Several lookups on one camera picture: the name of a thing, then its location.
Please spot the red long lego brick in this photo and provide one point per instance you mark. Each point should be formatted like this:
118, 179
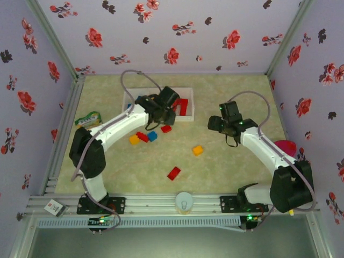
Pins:
183, 103
173, 173
184, 111
176, 106
142, 136

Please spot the yellow lego brick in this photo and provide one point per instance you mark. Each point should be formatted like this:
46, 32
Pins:
133, 140
152, 98
197, 150

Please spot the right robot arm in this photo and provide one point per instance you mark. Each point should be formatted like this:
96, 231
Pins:
268, 150

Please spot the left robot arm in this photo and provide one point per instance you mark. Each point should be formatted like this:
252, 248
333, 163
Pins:
121, 123

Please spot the red square lego brick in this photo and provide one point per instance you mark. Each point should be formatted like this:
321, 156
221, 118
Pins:
166, 128

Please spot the blue square lego brick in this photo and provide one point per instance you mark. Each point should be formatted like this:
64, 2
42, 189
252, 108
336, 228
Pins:
152, 136

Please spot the pink round bowl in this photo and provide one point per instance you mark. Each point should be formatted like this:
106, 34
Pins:
287, 146

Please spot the green snack packet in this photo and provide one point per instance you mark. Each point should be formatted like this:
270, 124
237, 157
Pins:
88, 120

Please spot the white round cup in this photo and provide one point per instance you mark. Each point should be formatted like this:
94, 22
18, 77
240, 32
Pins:
184, 203

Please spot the small circuit board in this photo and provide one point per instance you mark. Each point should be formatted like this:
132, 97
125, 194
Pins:
251, 218
101, 221

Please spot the yellow marker pen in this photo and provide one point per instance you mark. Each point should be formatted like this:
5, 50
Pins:
291, 213

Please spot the white card box red logo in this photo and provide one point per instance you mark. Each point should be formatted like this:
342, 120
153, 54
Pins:
55, 207

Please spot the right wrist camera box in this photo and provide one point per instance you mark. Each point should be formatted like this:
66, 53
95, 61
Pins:
230, 110

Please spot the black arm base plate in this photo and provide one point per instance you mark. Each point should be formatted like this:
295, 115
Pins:
118, 205
228, 203

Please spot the aluminium front rail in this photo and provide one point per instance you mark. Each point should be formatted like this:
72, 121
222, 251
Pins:
150, 203

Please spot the aluminium side rail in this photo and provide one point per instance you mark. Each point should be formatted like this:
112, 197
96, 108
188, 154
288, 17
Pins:
72, 99

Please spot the aluminium frame post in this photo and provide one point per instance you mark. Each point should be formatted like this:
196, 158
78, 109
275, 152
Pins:
55, 40
286, 40

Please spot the aluminium frame bar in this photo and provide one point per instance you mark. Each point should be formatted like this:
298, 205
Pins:
22, 236
319, 236

